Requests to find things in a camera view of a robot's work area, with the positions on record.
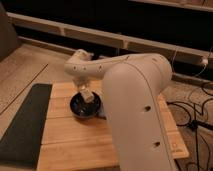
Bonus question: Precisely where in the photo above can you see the small white bottle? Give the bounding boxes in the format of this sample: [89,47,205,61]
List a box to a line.
[81,89,94,103]

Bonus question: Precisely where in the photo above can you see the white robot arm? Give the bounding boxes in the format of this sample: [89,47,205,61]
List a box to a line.
[65,50,178,171]

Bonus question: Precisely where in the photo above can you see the dark ceramic bowl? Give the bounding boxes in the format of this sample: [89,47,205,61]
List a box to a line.
[70,93,102,119]

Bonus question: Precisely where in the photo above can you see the blue sponge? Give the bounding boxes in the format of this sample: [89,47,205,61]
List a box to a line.
[98,113,106,119]

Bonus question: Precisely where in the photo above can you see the dark green mat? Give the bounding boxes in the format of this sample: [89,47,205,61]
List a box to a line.
[0,84,52,168]

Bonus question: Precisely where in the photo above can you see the black floor cables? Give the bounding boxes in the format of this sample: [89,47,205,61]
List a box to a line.
[166,81,213,171]

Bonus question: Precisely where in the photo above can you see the white wall plug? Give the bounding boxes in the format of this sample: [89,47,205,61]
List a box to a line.
[199,58,209,66]

